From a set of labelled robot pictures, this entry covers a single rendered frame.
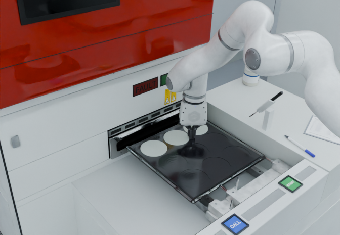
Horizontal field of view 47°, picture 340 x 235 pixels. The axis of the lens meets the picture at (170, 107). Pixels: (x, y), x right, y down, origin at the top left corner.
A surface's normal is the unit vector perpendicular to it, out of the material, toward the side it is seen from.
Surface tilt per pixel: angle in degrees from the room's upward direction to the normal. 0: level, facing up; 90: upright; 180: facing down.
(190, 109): 88
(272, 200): 0
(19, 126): 90
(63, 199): 90
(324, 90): 50
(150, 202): 0
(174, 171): 0
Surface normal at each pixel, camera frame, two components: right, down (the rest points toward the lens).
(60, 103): 0.65, 0.41
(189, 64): -0.36, -0.11
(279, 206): 0.04, -0.85
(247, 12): -0.68, -0.29
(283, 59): 0.45, 0.37
